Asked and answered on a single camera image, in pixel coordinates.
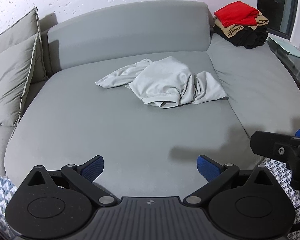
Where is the blue white patterned blanket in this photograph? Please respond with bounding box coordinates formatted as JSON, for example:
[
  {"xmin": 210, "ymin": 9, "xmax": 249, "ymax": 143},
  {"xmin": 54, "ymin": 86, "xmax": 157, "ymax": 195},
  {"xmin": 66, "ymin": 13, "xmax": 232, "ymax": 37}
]
[{"xmin": 0, "ymin": 176, "xmax": 17, "ymax": 239}]

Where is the red folded garment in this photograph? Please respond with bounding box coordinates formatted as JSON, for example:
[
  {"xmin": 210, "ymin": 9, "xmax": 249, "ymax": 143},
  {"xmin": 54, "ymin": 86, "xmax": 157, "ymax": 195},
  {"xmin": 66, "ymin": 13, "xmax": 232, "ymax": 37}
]
[{"xmin": 214, "ymin": 1, "xmax": 259, "ymax": 27}]

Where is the grey back pillow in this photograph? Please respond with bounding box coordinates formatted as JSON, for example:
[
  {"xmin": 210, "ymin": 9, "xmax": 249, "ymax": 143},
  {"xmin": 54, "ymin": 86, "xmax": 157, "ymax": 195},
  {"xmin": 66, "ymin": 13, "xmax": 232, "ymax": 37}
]
[{"xmin": 0, "ymin": 7, "xmax": 47, "ymax": 83}]

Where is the glass side table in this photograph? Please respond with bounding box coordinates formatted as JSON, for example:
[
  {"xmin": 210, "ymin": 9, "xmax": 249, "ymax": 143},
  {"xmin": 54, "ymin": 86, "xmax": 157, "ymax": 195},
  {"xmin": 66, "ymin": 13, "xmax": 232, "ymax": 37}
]
[{"xmin": 268, "ymin": 37, "xmax": 300, "ymax": 85}]

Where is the grey pillow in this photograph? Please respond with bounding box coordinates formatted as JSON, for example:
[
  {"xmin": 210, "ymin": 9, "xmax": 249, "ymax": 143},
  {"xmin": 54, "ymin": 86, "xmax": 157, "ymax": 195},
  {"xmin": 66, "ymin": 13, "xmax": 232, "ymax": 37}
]
[
  {"xmin": 0, "ymin": 7, "xmax": 47, "ymax": 83},
  {"xmin": 0, "ymin": 34, "xmax": 38, "ymax": 126}
]

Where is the grey front pillow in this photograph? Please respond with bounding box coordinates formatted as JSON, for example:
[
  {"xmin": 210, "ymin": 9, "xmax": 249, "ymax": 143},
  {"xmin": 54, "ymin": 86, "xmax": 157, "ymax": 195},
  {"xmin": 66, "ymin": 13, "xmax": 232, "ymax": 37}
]
[{"xmin": 0, "ymin": 34, "xmax": 38, "ymax": 126}]

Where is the light grey shirt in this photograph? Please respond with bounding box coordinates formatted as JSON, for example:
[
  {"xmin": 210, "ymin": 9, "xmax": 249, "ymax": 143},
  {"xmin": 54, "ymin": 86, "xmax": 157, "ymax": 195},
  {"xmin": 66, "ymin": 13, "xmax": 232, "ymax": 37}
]
[{"xmin": 95, "ymin": 56, "xmax": 228, "ymax": 109}]

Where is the grey sofa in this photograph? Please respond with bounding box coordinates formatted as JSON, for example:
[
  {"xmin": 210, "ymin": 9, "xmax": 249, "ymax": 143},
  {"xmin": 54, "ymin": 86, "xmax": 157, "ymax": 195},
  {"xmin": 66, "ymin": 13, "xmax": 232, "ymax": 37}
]
[{"xmin": 0, "ymin": 1, "xmax": 300, "ymax": 195}]

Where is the dark window frame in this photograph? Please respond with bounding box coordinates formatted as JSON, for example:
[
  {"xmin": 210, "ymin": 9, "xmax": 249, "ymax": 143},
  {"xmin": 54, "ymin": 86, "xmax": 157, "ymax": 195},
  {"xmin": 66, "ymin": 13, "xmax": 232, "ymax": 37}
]
[{"xmin": 257, "ymin": 0, "xmax": 298, "ymax": 40}]

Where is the houndstooth patterned fabric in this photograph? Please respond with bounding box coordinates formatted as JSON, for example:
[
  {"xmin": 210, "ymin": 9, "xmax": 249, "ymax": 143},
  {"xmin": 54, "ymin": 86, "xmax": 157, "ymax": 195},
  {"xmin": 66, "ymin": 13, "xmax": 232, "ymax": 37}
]
[{"xmin": 257, "ymin": 157, "xmax": 300, "ymax": 240}]

